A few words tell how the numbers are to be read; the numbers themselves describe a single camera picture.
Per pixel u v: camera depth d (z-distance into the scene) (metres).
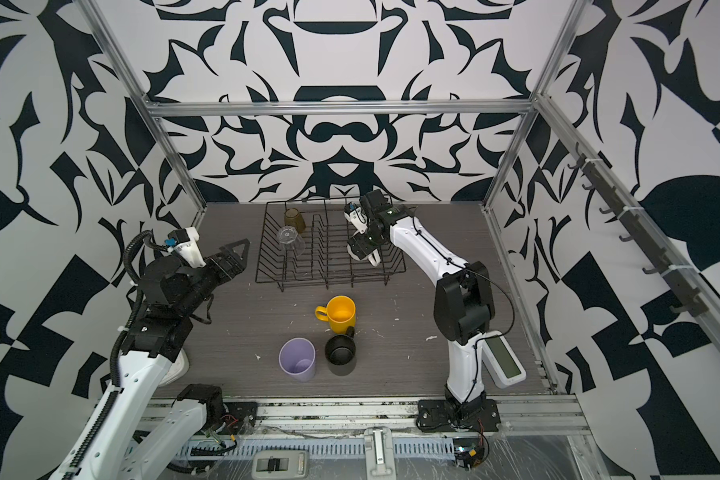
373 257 0.89
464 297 0.52
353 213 0.81
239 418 0.73
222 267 0.62
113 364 0.46
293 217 1.05
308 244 1.04
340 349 0.85
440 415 0.75
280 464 0.67
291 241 0.96
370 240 0.78
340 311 0.90
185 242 0.62
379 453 0.69
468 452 0.71
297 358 0.81
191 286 0.58
